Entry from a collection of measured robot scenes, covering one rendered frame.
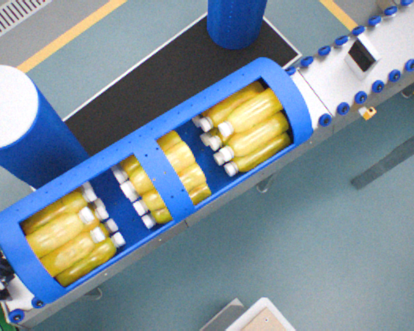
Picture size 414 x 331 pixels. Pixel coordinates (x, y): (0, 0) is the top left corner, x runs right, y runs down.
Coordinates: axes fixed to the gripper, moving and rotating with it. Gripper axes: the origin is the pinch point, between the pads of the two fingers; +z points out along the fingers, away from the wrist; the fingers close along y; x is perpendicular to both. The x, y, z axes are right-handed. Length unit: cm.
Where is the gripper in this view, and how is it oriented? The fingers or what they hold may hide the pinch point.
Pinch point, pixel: (10, 268)
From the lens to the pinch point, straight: 135.8
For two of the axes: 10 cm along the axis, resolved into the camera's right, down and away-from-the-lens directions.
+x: 8.4, -5.2, 1.7
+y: 5.5, 8.1, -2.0
